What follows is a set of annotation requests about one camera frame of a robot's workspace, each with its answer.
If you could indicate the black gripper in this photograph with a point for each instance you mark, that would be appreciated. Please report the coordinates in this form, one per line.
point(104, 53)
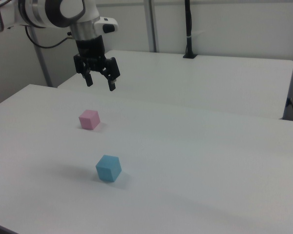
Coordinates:
point(90, 48)

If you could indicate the blue foam cube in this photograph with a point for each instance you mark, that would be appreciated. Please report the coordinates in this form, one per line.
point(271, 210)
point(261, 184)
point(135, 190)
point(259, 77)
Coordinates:
point(108, 169)

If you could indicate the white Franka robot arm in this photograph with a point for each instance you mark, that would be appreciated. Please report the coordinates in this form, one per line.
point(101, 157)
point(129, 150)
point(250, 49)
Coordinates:
point(88, 9)

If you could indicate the pink foam cube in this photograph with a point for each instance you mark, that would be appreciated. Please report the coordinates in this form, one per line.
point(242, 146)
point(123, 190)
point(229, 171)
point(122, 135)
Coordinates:
point(89, 120)

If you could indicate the white side table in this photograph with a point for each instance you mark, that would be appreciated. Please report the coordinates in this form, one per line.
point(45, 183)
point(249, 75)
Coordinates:
point(185, 80)

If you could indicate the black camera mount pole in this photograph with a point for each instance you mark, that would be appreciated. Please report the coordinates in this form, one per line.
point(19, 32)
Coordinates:
point(189, 24)

